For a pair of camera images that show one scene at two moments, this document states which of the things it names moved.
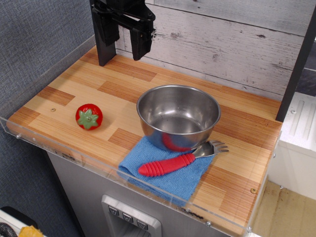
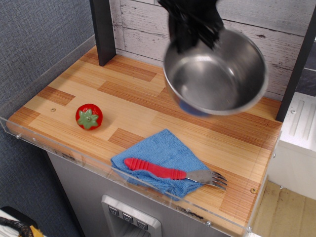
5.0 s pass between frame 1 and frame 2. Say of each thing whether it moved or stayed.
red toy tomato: stayed
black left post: stayed
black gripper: moved
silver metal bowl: moved
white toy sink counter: stayed
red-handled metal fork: moved
